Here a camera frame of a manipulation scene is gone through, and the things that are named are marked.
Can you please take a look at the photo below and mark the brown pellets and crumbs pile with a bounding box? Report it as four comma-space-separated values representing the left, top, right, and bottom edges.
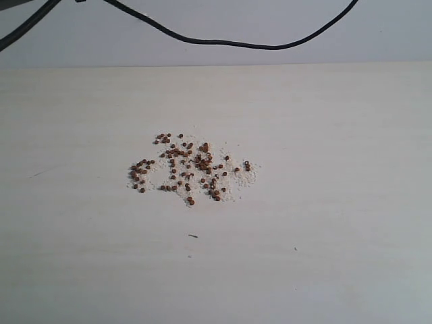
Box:
127, 132, 261, 207

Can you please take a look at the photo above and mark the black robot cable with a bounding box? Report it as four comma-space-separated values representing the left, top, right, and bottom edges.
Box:
0, 0, 360, 52

